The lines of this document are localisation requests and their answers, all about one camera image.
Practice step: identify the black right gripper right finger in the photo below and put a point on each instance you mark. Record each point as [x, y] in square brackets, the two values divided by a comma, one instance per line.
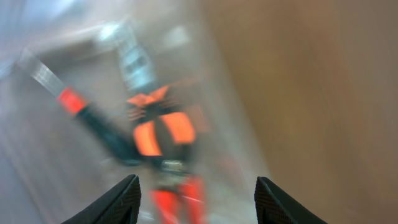
[275, 206]

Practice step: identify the clear plastic container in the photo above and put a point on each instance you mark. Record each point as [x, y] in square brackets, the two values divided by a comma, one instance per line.
[60, 163]

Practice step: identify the black red handled screwdriver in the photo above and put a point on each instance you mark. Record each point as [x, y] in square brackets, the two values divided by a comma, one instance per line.
[109, 135]

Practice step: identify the orange black needle-nose pliers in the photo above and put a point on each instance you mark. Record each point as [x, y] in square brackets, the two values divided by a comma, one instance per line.
[162, 131]

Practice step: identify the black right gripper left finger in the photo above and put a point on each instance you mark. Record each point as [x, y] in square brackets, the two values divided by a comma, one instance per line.
[119, 205]

